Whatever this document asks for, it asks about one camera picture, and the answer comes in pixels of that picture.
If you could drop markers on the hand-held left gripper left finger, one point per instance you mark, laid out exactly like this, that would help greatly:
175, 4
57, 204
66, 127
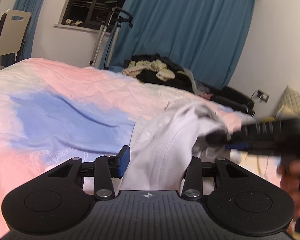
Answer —
125, 160

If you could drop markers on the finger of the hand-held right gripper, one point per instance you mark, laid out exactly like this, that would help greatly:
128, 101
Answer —
237, 147
220, 137

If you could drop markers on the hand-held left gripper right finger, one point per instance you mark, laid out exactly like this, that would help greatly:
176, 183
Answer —
193, 170

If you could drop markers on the white t-shirt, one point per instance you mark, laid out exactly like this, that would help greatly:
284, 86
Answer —
165, 142

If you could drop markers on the pile of dark clothes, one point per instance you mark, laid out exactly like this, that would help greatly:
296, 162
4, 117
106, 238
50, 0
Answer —
150, 76

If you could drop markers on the person's right hand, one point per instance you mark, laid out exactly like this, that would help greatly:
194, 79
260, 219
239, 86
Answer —
288, 180

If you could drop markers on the quilted cream pillow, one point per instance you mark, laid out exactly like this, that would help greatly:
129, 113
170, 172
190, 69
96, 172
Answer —
290, 100

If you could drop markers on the pink cloth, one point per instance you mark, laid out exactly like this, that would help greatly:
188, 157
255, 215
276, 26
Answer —
208, 96

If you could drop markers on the clear plastic bag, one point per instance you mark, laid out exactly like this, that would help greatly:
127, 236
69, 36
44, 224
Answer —
197, 86

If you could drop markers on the pastel bed quilt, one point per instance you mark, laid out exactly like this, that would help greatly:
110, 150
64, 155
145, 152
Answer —
52, 110

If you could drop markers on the cream knitted scarf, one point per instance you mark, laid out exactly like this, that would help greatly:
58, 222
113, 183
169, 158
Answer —
140, 66

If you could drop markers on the wide blue curtain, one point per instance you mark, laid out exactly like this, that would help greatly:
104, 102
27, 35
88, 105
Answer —
190, 30

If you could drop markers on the garment steamer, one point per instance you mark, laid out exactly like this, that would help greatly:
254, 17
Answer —
116, 32

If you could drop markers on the gloves on window sill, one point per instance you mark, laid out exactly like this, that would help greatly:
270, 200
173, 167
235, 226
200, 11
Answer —
73, 22

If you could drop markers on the beige chair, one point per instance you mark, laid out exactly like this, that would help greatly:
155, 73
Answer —
15, 35

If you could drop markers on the narrow blue curtain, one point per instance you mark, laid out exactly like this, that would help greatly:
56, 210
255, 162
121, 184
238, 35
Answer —
37, 5

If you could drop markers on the wall socket with charger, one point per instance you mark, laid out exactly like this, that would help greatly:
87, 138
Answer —
265, 97

